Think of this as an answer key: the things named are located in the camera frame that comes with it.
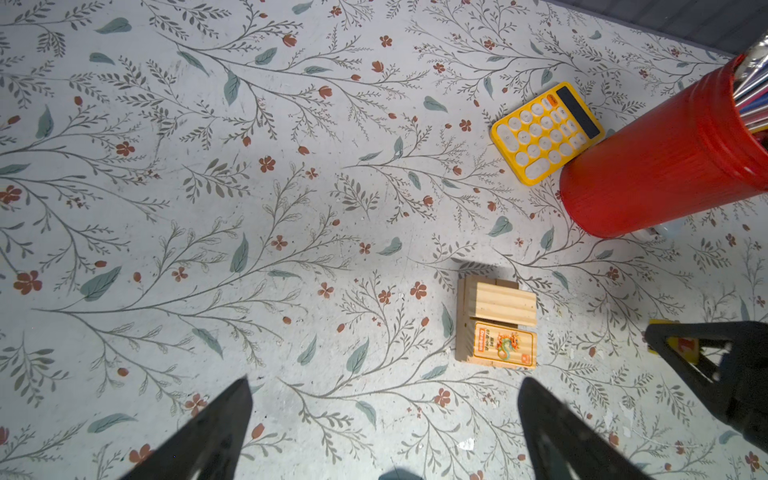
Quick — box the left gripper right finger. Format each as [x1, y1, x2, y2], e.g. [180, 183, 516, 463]
[517, 377, 648, 480]

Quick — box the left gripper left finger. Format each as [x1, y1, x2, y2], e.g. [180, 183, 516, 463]
[124, 377, 253, 479]

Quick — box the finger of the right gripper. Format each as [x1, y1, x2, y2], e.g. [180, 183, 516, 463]
[645, 321, 767, 451]

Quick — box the yellow letter cube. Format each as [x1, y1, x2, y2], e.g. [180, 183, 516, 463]
[646, 319, 701, 365]

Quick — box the printed dragon wood block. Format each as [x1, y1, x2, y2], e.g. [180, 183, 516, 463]
[472, 321, 538, 369]

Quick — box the grooved light wood block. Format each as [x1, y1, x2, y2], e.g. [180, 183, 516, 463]
[465, 282, 538, 327]

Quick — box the red pencil cup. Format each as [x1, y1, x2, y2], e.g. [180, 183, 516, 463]
[559, 58, 767, 238]

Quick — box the yellow calculator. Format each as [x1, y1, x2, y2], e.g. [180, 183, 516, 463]
[490, 82, 606, 186]

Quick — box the bundle of pens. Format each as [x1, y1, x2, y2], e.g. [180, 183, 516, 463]
[733, 32, 767, 135]

